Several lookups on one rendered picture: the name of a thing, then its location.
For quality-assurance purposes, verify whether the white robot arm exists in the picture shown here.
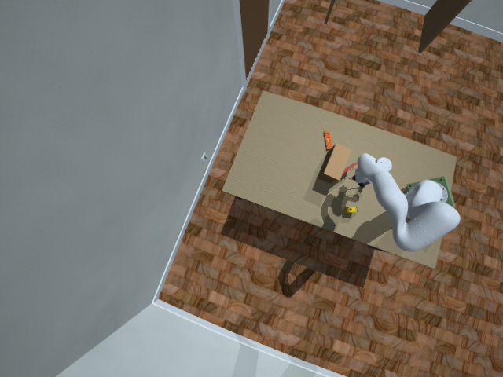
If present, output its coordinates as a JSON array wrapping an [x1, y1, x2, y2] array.
[[357, 153, 461, 252]]

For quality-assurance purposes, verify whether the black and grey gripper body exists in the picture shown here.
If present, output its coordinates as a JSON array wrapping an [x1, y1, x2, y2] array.
[[355, 168, 369, 183]]

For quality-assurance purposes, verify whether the dark brown wooden cabinet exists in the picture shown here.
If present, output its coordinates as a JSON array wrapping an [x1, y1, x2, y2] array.
[[317, 143, 357, 185]]

